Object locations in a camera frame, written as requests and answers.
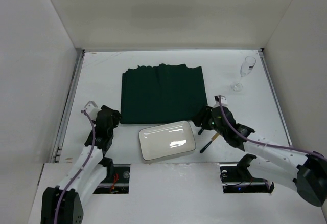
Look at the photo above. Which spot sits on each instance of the gold knife green handle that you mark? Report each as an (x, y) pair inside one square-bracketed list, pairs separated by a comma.
[(209, 143)]

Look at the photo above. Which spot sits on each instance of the white rectangular plate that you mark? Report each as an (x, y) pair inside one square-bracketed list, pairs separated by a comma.
[(166, 140)]

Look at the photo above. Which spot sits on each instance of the aluminium table rail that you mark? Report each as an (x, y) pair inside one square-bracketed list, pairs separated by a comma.
[(281, 116), (59, 139)]

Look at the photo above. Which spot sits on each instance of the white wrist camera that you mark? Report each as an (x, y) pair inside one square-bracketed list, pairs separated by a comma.
[(220, 101), (91, 109)]

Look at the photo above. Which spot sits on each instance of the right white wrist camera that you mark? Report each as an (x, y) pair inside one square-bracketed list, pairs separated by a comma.
[(220, 101)]

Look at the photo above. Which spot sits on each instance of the right aluminium table rail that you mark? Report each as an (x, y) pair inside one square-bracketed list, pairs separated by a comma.
[(281, 116)]

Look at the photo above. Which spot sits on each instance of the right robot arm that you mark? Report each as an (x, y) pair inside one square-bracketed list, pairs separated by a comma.
[(303, 172)]

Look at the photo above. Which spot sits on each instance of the dark green cloth napkin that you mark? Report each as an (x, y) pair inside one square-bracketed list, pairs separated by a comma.
[(162, 94)]

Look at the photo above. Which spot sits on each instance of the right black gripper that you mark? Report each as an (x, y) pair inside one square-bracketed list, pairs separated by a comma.
[(204, 118)]

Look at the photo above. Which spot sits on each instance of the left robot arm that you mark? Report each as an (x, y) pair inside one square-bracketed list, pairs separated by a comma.
[(64, 203)]

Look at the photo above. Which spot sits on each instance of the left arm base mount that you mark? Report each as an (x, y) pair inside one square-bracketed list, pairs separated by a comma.
[(116, 180)]

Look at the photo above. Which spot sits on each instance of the left aluminium table rail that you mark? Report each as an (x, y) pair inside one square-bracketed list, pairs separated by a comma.
[(59, 139)]

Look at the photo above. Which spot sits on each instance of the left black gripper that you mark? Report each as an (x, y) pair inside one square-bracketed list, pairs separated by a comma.
[(110, 114)]

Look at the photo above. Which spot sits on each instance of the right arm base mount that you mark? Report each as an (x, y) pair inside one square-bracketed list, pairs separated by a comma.
[(236, 178)]

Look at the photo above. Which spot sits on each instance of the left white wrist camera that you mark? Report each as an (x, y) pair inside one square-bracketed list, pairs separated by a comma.
[(91, 109)]

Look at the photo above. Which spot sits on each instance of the clear champagne flute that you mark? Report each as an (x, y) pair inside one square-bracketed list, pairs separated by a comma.
[(246, 68)]

